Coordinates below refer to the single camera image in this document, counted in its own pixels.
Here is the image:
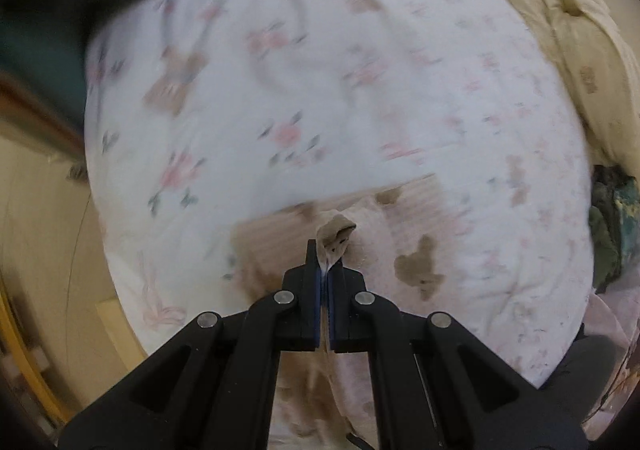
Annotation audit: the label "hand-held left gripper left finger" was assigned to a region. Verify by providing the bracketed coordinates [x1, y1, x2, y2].
[57, 239, 322, 450]

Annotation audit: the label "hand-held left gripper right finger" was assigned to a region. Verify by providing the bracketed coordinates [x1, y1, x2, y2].
[326, 261, 590, 450]

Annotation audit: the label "pink bear print pants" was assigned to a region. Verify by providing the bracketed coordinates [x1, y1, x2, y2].
[227, 174, 466, 450]

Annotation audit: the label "white floral bed sheet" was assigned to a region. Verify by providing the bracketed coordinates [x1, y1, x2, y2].
[82, 0, 597, 391]

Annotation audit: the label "green patterned garment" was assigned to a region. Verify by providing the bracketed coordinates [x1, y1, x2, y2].
[587, 165, 640, 293]

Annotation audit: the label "cream bear print duvet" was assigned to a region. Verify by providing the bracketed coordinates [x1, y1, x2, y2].
[425, 0, 640, 171]

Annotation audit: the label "wooden bed frame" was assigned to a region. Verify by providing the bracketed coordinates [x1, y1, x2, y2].
[0, 70, 87, 167]

